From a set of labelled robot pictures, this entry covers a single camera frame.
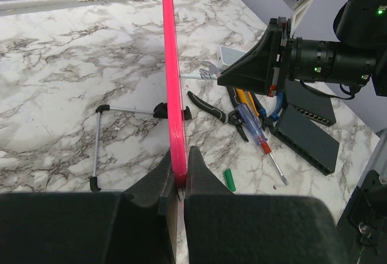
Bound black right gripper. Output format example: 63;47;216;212
217;18;378;97

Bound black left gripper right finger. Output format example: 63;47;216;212
184;146;342;263

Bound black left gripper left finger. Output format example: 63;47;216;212
1;153;177;263

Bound green marker cap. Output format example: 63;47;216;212
223;169;236;192

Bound green whiteboard marker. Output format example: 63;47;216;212
180;73;218;80

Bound pink framed whiteboard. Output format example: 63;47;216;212
162;0;187;188

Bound black whiteboard stand foot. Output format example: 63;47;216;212
183;106;192;121

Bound yellow black utility knife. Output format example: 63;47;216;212
235;88;259;117

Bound grey white router box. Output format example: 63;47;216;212
216;46;246;69

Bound blue transparent screwdriver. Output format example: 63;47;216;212
237;103;289;185

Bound silver open-end wrench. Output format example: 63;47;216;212
200;61;223;76

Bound black grey handled pliers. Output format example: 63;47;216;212
187;87;249;142

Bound silver wire whiteboard stand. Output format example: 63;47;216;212
89;104;166;192

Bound black network switch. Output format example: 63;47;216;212
270;105;340;176

